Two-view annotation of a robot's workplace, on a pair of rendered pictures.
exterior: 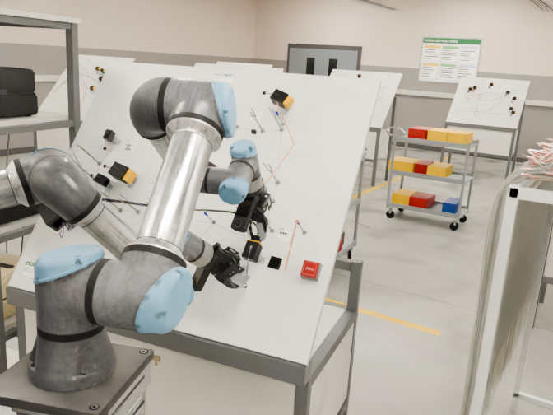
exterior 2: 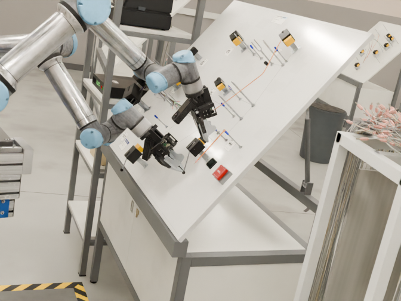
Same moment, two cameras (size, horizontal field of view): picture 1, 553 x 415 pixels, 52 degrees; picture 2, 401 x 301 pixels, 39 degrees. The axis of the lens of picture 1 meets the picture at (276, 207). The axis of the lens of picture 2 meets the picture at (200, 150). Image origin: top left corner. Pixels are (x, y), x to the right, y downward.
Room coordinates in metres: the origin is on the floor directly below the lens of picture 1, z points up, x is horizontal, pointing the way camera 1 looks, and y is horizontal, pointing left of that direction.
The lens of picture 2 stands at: (0.14, -1.40, 1.76)
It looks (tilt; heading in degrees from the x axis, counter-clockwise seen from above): 16 degrees down; 43
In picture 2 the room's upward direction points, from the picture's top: 11 degrees clockwise
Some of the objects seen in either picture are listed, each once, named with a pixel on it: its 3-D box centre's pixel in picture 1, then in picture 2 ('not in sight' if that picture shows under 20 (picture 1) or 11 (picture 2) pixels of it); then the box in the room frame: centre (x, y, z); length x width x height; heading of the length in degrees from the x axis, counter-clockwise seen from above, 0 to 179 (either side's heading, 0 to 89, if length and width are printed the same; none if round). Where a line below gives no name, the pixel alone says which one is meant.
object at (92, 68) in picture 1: (84, 119); (362, 80); (7.46, 2.62, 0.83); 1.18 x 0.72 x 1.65; 57
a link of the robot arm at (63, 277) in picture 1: (73, 285); not in sight; (0.92, 0.35, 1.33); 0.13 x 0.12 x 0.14; 80
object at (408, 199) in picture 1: (425, 174); not in sight; (6.49, -1.72, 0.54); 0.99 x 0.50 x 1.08; 61
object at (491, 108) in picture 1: (483, 126); not in sight; (10.05, -3.58, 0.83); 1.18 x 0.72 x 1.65; 59
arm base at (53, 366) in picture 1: (72, 344); not in sight; (0.92, 0.36, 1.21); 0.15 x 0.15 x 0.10
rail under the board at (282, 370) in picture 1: (143, 328); (135, 186); (1.72, 0.42, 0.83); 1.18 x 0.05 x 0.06; 68
